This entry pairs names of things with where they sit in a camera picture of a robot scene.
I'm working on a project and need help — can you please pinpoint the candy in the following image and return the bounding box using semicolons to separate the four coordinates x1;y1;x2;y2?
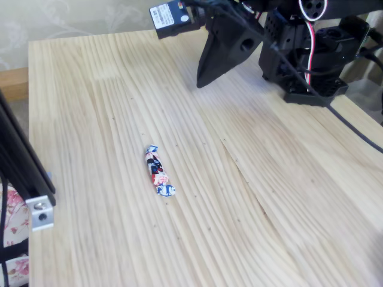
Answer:
145;144;177;199

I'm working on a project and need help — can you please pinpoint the black power cable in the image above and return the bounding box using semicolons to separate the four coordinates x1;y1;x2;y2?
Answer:
357;28;383;68

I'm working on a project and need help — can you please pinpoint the wooden baseboard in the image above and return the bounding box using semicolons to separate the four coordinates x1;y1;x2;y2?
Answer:
0;68;29;103

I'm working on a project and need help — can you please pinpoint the silver corner bracket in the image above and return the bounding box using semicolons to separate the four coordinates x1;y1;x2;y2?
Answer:
25;194;56;233

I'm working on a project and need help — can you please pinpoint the black stand under table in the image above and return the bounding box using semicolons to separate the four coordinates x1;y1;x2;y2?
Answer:
0;240;30;264

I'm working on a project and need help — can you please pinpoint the floral cloth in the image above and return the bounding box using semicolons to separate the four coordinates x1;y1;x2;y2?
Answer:
0;184;31;287

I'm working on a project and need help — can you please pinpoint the aluminium extrusion camera post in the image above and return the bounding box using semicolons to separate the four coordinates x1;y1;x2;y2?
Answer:
0;88;57;207

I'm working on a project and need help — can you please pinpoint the red white black servo wire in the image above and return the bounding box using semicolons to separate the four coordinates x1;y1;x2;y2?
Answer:
298;0;329;88

